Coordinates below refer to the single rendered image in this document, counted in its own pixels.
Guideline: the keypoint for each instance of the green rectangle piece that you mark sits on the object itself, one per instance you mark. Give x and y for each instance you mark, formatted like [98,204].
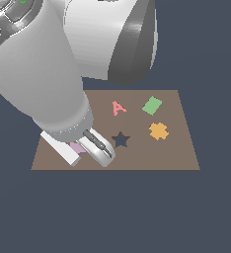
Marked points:
[152,105]

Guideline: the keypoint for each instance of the purple shape piece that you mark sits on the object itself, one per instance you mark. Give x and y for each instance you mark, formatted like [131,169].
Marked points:
[77,149]

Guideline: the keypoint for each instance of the brown slot board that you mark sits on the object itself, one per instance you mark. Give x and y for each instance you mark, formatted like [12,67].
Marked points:
[173,154]

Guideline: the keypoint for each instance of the pink letter A piece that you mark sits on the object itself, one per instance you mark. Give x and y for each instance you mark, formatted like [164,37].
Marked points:
[118,106]

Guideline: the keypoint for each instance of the orange cross piece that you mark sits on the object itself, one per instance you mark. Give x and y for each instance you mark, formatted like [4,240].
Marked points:
[159,131]

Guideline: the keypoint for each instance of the white rounded gripper body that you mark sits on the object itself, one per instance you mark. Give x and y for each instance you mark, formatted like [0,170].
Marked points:
[101,154]

